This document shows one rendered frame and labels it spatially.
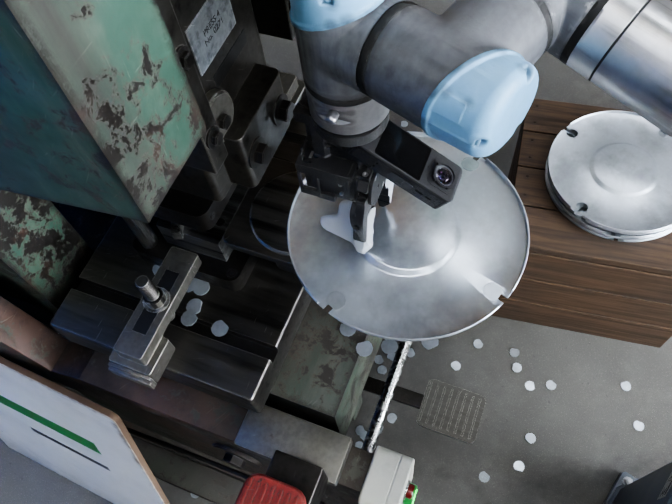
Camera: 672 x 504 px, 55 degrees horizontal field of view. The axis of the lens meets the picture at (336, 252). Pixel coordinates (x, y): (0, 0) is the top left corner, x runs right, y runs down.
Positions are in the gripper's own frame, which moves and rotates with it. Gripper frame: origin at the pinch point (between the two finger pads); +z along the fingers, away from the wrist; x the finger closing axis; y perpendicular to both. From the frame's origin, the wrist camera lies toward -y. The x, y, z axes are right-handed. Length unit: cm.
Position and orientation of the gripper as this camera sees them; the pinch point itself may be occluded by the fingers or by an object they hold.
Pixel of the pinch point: (377, 224)
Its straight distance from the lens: 75.9
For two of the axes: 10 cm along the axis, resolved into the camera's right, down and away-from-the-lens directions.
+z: 0.9, 4.7, 8.8
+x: -3.7, 8.3, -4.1
